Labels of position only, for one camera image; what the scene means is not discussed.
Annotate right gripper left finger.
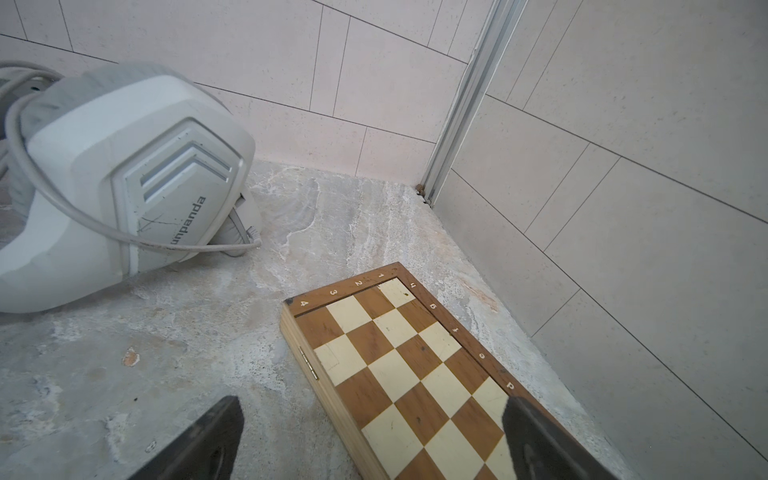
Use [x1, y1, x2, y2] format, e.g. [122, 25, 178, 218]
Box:
[130, 395, 245, 480]

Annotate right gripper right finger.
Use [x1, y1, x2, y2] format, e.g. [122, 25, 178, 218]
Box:
[502, 397, 616, 480]

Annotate white grey headphones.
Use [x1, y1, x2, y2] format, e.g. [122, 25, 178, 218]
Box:
[1, 60, 262, 314]

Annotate wooden chessboard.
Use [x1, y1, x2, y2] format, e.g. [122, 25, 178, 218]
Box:
[280, 263, 528, 479]

